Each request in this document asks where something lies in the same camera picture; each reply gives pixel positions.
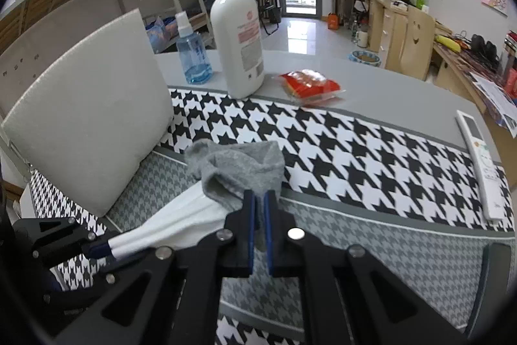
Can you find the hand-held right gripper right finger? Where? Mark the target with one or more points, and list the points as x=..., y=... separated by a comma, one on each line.
x=270, y=236

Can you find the wooden chair with smiley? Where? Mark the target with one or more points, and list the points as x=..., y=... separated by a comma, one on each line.
x=412, y=46

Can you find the long wooden desk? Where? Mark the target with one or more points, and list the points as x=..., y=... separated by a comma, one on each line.
x=448, y=74

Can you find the blue spray bottle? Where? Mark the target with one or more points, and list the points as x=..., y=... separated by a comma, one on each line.
x=196, y=58

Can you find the group of floor bottles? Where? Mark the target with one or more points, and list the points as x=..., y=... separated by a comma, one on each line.
x=359, y=33

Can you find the houndstooth tablecloth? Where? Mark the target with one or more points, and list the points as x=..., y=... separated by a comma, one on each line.
x=343, y=167

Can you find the white foam box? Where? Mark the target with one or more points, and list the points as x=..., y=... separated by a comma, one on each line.
x=89, y=106

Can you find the yellow banana toy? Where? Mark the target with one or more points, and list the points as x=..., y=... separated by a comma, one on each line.
x=447, y=43

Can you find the white remote control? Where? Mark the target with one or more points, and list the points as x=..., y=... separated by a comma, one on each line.
x=480, y=159

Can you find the green bag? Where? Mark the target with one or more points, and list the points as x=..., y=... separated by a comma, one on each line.
x=420, y=0

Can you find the red snack packet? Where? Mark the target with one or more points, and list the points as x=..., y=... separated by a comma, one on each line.
x=311, y=84

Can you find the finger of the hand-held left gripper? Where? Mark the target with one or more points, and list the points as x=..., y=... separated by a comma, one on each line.
x=109, y=280
x=101, y=250

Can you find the dark thermos bottle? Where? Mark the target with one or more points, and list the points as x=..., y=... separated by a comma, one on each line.
x=509, y=54

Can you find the white sock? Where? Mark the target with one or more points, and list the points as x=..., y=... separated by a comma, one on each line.
x=177, y=219

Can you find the printed papers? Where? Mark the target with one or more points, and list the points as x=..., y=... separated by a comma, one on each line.
x=492, y=94

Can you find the blue orange plaid quilt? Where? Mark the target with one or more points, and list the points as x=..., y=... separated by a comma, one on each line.
x=159, y=33

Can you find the grey sock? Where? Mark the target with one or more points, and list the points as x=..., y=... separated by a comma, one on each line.
x=242, y=171

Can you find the blue pet bowl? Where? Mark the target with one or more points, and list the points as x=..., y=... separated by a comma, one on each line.
x=365, y=58

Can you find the black folding chair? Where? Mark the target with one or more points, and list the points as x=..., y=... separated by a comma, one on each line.
x=266, y=1

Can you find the dark curved bar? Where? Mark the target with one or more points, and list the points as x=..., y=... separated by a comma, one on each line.
x=490, y=288

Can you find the orange bag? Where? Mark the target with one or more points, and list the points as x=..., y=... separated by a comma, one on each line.
x=332, y=22

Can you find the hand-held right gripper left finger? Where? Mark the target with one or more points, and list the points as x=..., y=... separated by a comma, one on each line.
x=251, y=236

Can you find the white lotion pump bottle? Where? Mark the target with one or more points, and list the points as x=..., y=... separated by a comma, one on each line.
x=236, y=38

